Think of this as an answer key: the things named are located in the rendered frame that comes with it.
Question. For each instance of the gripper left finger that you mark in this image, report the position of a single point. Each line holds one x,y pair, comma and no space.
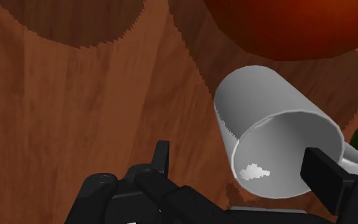
154,192

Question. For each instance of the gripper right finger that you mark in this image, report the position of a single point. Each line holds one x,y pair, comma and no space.
330,180

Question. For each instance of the white mug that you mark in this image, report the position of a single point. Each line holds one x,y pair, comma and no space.
278,130

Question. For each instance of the red round fruit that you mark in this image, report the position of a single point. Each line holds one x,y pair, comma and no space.
290,24

